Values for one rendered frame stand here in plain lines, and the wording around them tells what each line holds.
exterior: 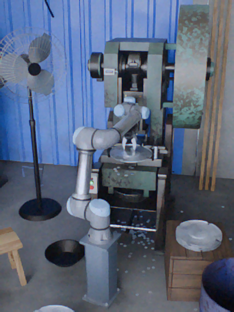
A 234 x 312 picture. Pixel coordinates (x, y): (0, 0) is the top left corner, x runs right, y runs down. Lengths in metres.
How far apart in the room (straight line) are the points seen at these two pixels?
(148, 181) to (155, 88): 0.66
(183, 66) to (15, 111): 2.49
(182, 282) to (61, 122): 2.38
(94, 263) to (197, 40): 1.43
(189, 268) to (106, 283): 0.51
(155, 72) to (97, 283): 1.39
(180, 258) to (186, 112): 0.88
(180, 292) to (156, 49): 1.56
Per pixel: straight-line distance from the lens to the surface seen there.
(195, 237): 2.39
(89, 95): 3.91
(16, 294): 2.60
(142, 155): 2.50
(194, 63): 2.21
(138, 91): 2.59
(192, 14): 2.38
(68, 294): 2.55
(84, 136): 2.06
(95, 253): 2.21
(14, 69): 2.89
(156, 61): 2.49
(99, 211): 2.08
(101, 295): 2.40
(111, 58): 2.53
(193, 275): 2.38
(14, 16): 4.12
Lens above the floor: 1.73
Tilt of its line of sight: 22 degrees down
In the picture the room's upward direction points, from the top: straight up
